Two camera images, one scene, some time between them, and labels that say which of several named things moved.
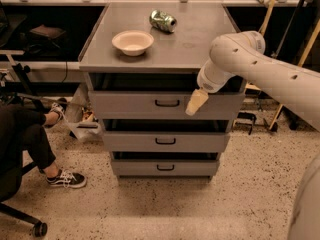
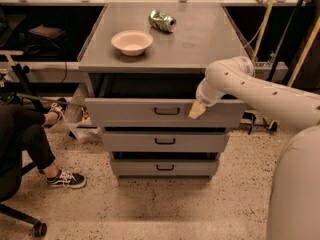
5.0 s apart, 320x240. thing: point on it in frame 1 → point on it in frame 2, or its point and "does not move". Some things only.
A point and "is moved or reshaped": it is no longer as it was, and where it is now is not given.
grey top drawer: x=126 y=105 is moved or reshaped
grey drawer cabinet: x=142 y=63 does not move
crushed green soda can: x=163 y=21 does not move
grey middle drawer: x=165 y=141 does not move
